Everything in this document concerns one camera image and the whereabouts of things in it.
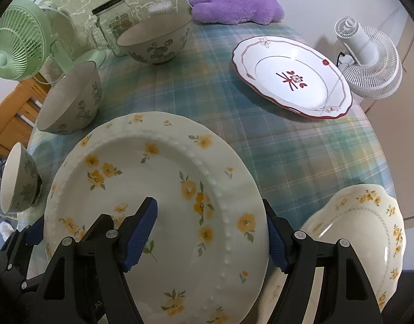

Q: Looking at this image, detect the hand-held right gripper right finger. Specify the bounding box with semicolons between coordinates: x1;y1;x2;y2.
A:
263;198;384;324

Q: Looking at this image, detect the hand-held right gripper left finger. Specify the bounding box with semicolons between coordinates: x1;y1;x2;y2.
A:
33;196;159;324

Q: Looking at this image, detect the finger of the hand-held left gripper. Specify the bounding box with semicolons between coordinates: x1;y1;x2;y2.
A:
3;216;46;279
78;214;115;242

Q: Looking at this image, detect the small floral ceramic bowl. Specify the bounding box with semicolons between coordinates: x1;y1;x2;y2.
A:
0;142;43;215

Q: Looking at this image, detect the round yellow flower plate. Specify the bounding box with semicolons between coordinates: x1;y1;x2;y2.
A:
43;111;270;324

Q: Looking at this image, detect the medium floral ceramic bowl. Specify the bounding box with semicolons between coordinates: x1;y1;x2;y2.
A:
36;60;103;136

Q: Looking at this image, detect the white plate red pattern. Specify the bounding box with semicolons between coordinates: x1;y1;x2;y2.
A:
232;35;353;120

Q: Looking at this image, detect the white cloth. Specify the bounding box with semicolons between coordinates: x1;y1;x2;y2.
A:
0;221;17;240

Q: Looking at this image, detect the scalloped yellow flower plate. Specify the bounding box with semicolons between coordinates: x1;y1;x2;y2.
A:
300;184;406;313

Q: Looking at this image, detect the plaid tablecloth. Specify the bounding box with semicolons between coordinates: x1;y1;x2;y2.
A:
25;20;398;324

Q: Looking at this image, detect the large floral ceramic bowl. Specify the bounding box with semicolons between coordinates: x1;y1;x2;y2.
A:
117;8;192;65

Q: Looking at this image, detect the green desk fan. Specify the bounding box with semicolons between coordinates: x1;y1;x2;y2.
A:
0;1;108;85

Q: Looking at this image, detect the glass jar black lid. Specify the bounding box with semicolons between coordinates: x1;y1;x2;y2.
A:
91;0;135;57

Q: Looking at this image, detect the white clip fan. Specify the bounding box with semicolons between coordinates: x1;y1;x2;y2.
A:
333;16;404;99

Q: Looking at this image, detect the cotton swab container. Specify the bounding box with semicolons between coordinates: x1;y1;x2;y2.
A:
148;1;175;16

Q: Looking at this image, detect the purple plush toy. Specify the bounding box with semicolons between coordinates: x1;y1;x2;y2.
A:
188;0;285;26

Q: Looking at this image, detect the glass mug with handle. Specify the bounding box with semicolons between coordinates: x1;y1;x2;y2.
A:
90;23;113;53

